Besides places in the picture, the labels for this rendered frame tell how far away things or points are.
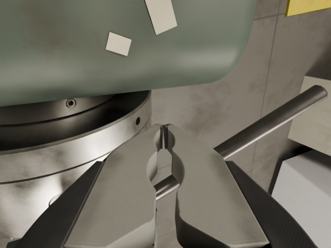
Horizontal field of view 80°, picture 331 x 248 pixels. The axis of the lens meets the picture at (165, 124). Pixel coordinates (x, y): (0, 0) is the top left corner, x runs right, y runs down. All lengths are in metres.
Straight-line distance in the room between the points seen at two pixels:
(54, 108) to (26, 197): 0.10
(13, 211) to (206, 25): 0.26
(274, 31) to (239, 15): 1.88
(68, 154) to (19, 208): 0.08
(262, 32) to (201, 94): 0.71
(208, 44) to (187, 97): 1.55
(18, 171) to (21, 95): 0.08
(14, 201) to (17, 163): 0.05
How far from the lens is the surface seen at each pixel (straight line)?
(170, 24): 0.17
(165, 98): 1.65
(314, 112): 2.70
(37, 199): 0.26
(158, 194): 0.17
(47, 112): 0.25
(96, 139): 0.22
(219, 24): 0.19
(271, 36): 2.06
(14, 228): 0.30
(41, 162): 0.22
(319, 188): 2.91
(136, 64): 0.17
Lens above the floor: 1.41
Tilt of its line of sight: 53 degrees down
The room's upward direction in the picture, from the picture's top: 144 degrees clockwise
